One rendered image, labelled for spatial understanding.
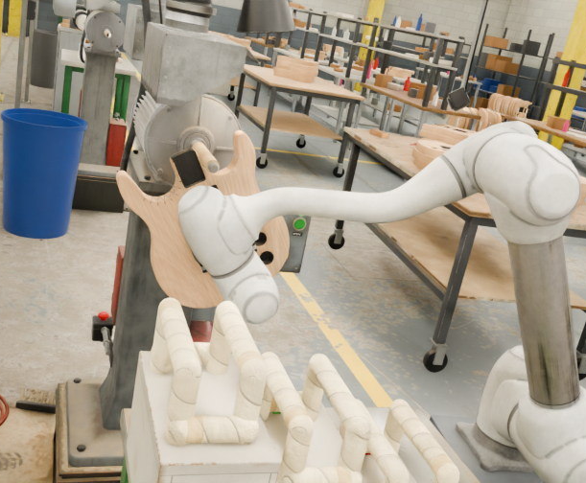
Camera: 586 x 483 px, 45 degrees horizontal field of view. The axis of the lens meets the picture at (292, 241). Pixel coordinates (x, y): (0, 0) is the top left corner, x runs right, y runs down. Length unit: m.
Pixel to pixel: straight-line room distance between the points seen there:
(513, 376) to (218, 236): 0.78
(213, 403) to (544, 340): 0.73
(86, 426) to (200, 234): 1.14
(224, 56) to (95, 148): 3.86
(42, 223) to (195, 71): 3.20
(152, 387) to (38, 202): 3.62
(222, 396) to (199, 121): 0.97
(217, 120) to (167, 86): 0.35
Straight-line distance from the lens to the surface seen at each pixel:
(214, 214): 1.33
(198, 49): 1.52
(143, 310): 2.15
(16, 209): 4.64
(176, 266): 1.76
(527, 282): 1.41
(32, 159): 4.49
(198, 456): 0.89
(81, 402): 2.47
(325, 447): 1.10
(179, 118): 1.82
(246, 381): 0.88
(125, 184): 1.69
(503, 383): 1.74
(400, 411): 1.19
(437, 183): 1.44
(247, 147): 1.72
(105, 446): 2.28
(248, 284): 1.38
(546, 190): 1.27
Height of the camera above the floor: 1.62
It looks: 18 degrees down
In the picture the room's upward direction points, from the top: 11 degrees clockwise
